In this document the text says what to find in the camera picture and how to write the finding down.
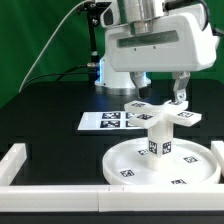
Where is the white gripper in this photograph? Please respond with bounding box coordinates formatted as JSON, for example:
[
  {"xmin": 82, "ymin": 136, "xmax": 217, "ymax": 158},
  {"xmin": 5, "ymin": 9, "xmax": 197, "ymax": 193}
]
[{"xmin": 105, "ymin": 13, "xmax": 218, "ymax": 102}]

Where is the white cross-shaped table base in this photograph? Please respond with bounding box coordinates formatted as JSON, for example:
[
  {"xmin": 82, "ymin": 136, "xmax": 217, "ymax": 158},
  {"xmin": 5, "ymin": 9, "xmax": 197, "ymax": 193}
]
[{"xmin": 124, "ymin": 100, "xmax": 202, "ymax": 129}]

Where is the white round table top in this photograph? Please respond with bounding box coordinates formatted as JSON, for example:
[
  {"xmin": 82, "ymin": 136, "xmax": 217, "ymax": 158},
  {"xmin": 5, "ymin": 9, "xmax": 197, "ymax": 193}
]
[{"xmin": 102, "ymin": 137, "xmax": 221, "ymax": 185}]

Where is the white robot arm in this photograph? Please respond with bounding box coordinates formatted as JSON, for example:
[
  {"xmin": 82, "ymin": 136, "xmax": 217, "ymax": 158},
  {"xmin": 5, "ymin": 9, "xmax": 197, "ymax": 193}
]
[{"xmin": 95, "ymin": 0, "xmax": 219, "ymax": 102}]

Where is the white sheet with markers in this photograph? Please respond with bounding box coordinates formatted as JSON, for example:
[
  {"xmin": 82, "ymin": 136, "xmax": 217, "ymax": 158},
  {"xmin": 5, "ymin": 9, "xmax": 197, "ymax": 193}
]
[{"xmin": 78, "ymin": 111, "xmax": 138, "ymax": 131}]

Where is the white front fence bar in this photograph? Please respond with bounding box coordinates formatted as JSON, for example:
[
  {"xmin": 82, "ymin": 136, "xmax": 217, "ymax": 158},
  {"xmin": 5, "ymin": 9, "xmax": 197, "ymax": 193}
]
[{"xmin": 0, "ymin": 184, "xmax": 224, "ymax": 212}]

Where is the white left fence bar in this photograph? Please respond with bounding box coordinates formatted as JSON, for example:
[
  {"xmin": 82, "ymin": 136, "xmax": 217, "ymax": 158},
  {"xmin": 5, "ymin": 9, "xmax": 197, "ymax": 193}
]
[{"xmin": 0, "ymin": 143, "xmax": 27, "ymax": 186}]

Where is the black cable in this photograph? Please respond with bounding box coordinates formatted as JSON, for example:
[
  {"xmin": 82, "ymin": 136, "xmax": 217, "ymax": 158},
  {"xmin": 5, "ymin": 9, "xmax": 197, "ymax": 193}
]
[{"xmin": 20, "ymin": 64, "xmax": 101, "ymax": 92}]

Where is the white cable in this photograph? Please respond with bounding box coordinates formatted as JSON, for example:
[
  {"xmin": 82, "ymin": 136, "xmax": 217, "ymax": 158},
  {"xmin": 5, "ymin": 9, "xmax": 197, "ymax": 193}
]
[{"xmin": 18, "ymin": 0, "xmax": 91, "ymax": 93}]

